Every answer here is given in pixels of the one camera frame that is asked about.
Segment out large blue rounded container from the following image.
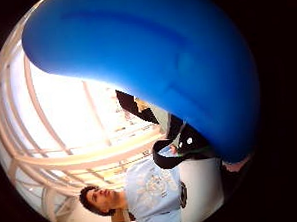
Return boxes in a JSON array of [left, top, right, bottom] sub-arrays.
[[19, 0, 265, 175]]

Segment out the person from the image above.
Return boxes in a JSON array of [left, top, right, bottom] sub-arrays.
[[75, 144, 196, 222]]

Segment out black and yellow panel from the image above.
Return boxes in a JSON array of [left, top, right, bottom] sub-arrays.
[[114, 87, 161, 128]]

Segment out white window frame structure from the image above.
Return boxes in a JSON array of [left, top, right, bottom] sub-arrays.
[[0, 9, 172, 222]]

